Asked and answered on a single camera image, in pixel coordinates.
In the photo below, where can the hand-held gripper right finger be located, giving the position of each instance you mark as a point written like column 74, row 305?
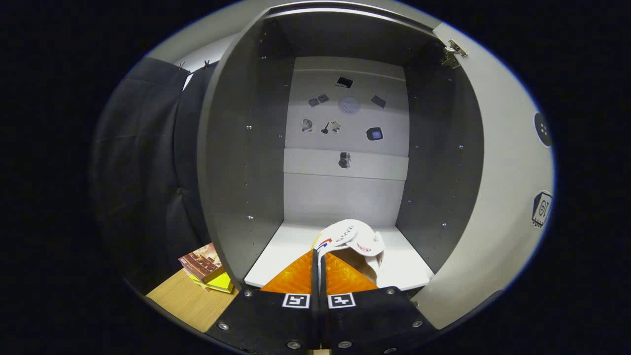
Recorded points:
column 374, row 315

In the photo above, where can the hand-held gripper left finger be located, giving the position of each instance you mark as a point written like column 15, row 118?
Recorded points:
column 315, row 296

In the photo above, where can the white shoe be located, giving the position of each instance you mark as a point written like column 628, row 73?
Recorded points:
column 355, row 236

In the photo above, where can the grey shoe cabinet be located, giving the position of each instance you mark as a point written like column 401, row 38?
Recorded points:
column 345, row 197

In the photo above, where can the metal door hinge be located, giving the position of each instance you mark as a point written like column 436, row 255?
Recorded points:
column 456, row 48

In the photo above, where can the yellow book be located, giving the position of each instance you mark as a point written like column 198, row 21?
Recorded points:
column 222, row 283

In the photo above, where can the black backdrop cloth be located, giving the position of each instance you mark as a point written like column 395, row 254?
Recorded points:
column 148, row 172

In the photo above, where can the row of black cloth clips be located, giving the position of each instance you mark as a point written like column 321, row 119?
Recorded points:
column 206, row 64

